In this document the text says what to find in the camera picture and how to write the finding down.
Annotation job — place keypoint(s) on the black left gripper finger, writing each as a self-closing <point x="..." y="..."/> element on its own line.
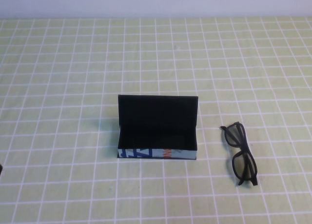
<point x="1" y="169"/>

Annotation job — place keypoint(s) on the black printed glasses case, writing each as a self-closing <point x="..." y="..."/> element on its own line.
<point x="156" y="121"/>

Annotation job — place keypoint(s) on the black frame glasses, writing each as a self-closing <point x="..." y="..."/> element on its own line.
<point x="245" y="148"/>

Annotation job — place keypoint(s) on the green white-grid table mat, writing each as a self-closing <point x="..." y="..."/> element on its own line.
<point x="73" y="87"/>

